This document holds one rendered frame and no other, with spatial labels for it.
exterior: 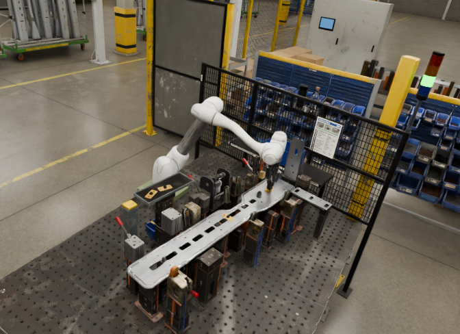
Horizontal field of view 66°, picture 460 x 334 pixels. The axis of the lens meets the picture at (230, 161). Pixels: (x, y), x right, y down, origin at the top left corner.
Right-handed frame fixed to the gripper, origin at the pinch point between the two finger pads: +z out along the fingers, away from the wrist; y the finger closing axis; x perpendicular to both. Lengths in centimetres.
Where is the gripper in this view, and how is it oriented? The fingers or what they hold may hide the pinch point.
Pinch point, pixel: (270, 184)
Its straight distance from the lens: 257.1
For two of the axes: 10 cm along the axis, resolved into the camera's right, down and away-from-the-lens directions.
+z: -1.1, 8.6, 4.9
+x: 6.3, -3.2, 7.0
